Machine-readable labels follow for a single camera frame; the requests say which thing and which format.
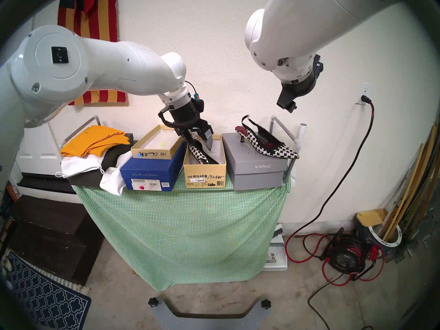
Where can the white panel door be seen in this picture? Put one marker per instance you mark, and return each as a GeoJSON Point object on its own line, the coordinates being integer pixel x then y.
{"type": "Point", "coordinates": [37, 154]}

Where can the grey pipe rack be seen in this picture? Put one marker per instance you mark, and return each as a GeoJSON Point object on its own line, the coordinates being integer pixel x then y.
{"type": "Point", "coordinates": [287, 128]}

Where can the red plug connector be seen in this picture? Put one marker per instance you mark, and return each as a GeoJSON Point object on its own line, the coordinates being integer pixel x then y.
{"type": "Point", "coordinates": [372, 253]}

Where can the dark brown box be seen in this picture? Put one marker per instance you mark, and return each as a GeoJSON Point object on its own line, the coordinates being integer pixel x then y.
{"type": "Point", "coordinates": [86, 179]}

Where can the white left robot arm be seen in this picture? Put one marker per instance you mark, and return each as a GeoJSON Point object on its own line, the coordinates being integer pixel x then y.
{"type": "Point", "coordinates": [103, 68]}

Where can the white appliance under table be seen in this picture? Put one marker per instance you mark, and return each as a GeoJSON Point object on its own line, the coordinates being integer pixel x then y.
{"type": "Point", "coordinates": [275, 257]}

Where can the red yellow striped flag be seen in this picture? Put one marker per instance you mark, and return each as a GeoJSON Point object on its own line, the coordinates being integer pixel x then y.
{"type": "Point", "coordinates": [92, 20]}

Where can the blue patterned rug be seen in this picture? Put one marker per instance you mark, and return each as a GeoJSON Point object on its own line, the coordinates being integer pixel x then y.
{"type": "Point", "coordinates": [37, 301]}

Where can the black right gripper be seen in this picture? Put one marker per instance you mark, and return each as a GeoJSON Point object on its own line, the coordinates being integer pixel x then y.
{"type": "Point", "coordinates": [299, 81]}

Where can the blue Stuart Weitzman shoe box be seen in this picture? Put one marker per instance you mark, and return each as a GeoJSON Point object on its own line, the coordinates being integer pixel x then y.
{"type": "Point", "coordinates": [144, 174]}

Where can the bundle of wooden sticks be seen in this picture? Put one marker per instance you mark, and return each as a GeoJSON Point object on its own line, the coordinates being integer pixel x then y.
{"type": "Point", "coordinates": [402, 191]}

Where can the blue white painted pot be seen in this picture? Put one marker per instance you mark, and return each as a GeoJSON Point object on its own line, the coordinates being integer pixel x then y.
{"type": "Point", "coordinates": [388, 245]}

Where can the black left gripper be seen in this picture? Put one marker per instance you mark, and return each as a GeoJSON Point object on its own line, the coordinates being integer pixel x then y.
{"type": "Point", "coordinates": [187, 114]}

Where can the wooden pole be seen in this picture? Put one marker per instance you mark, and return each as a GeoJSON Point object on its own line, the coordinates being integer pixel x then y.
{"type": "Point", "coordinates": [412, 185]}

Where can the green checkered tablecloth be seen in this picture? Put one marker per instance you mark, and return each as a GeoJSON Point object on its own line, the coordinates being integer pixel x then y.
{"type": "Point", "coordinates": [178, 229]}

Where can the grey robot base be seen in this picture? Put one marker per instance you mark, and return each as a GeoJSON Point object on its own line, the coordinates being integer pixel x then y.
{"type": "Point", "coordinates": [209, 320]}

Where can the grey table side rail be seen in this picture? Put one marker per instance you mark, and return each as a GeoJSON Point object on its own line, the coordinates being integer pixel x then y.
{"type": "Point", "coordinates": [97, 119]}

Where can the orange folded cloth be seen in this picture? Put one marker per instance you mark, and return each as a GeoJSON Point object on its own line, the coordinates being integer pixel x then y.
{"type": "Point", "coordinates": [89, 140]}

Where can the tan shoe box lid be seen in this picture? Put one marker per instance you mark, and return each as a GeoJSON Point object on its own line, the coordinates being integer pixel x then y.
{"type": "Point", "coordinates": [151, 154]}

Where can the dark wooden step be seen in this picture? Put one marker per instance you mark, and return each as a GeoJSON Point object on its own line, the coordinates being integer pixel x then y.
{"type": "Point", "coordinates": [44, 233]}

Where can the houndstooth slingback heel shoe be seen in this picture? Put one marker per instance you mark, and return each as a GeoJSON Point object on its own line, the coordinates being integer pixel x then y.
{"type": "Point", "coordinates": [282, 150]}
{"type": "Point", "coordinates": [197, 154]}

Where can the black base knob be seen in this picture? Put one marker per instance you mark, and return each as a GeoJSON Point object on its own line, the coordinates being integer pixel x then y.
{"type": "Point", "coordinates": [266, 304]}
{"type": "Point", "coordinates": [153, 302]}

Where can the white plastic pipe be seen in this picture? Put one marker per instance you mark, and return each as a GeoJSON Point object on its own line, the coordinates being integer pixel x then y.
{"type": "Point", "coordinates": [301, 136]}

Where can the white wall outlet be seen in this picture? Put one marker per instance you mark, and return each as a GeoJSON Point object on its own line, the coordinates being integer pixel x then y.
{"type": "Point", "coordinates": [365, 89]}

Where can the tan open shoe box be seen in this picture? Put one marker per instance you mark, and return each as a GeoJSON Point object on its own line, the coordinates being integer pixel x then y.
{"type": "Point", "coordinates": [206, 181]}

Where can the yellow block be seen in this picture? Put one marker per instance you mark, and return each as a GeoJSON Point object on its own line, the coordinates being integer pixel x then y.
{"type": "Point", "coordinates": [371, 216]}

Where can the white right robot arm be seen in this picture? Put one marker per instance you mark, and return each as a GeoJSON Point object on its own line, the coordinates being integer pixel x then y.
{"type": "Point", "coordinates": [309, 23]}

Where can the grey Vionic shoe box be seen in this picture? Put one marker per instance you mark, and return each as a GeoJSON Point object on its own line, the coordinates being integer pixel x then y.
{"type": "Point", "coordinates": [257, 178]}

